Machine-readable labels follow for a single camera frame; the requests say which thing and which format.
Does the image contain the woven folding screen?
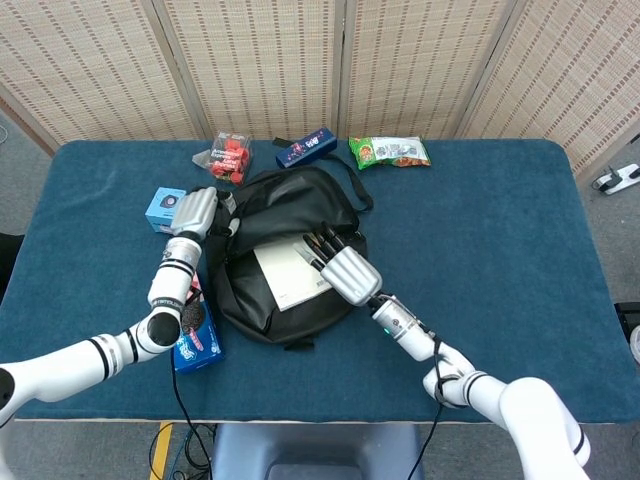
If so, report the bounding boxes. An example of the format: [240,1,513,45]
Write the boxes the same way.
[0,0,640,174]

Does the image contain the white and yellow notebook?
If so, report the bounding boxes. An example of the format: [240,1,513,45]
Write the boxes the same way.
[253,239,335,312]

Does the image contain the blue oreo cookie box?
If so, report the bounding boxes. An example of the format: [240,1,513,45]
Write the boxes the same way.
[171,272,225,376]

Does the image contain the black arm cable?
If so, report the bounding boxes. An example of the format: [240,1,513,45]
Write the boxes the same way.
[171,287,214,480]
[404,337,469,480]

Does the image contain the black box on floor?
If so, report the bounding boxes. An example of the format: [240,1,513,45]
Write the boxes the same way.
[613,302,640,351]

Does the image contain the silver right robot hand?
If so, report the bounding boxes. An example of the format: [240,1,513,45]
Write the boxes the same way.
[292,221,384,306]

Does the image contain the red snack packet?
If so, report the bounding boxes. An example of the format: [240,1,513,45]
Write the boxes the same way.
[209,129,254,187]

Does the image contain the white power strip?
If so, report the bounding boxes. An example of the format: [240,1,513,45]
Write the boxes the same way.
[593,163,640,195]

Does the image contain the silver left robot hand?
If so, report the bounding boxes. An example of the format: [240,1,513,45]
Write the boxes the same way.
[171,185,241,240]

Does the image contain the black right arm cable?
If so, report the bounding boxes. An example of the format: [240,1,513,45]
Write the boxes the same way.
[404,337,469,480]

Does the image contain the blue table cloth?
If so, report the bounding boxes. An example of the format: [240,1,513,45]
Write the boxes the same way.
[0,138,614,424]

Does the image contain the light blue cube box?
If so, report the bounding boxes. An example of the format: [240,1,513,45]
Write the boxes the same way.
[144,187,187,235]

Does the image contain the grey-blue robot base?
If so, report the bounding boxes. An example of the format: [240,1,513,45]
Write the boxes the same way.
[207,423,425,480]

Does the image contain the dark blue long box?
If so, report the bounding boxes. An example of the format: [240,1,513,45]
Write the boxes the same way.
[272,127,337,171]

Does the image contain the black floor cables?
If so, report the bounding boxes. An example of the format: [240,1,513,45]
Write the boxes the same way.
[149,423,217,480]

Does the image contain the green snack bag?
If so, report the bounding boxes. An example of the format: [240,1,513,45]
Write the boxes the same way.
[348,135,432,171]

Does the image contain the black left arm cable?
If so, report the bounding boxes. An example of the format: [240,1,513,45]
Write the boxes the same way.
[171,287,214,480]

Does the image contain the black backpack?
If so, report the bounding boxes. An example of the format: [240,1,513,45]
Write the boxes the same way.
[204,153,375,351]

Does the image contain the black chair seat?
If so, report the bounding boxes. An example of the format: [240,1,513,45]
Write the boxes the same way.
[0,233,25,301]

